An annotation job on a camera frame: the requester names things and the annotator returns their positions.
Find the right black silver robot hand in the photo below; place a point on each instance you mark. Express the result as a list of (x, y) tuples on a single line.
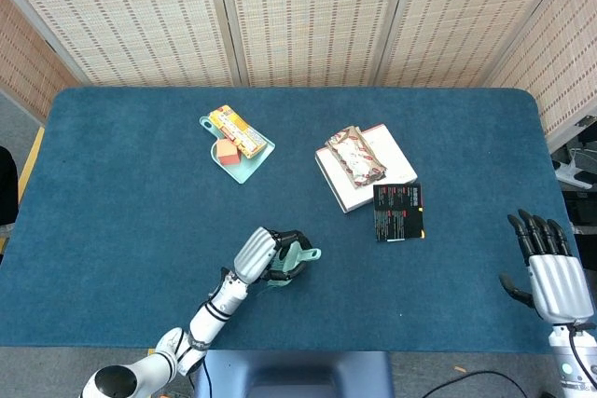
[(559, 288)]

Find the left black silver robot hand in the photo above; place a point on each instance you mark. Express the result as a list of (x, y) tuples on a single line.
[(254, 253)]

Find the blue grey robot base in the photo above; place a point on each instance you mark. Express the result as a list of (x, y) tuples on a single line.
[(294, 374)]

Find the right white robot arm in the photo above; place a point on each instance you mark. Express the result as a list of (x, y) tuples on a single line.
[(573, 360)]

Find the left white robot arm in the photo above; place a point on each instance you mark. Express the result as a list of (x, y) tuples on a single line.
[(210, 319)]

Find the mint green dustpan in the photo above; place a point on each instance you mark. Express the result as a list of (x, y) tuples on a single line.
[(247, 167)]

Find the orange block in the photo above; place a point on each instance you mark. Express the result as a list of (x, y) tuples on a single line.
[(227, 152)]

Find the white book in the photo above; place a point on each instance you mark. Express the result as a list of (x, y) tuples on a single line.
[(347, 190)]

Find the blue felt table cover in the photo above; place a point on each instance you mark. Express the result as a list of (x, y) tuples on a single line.
[(373, 286)]

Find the yellow snack package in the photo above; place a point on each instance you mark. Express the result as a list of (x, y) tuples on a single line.
[(235, 130)]

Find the crumpled silver brown wrapper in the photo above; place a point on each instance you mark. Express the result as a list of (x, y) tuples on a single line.
[(356, 158)]

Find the black printed card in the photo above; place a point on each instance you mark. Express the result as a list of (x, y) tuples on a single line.
[(398, 214)]

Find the woven folding screen panel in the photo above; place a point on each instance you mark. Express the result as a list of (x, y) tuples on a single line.
[(559, 67), (140, 20), (23, 67), (466, 20), (317, 20)]

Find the yellow floor tape strip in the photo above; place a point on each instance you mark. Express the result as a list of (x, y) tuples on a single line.
[(31, 160)]

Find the black fabric object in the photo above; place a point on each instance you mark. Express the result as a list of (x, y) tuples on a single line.
[(7, 188)]

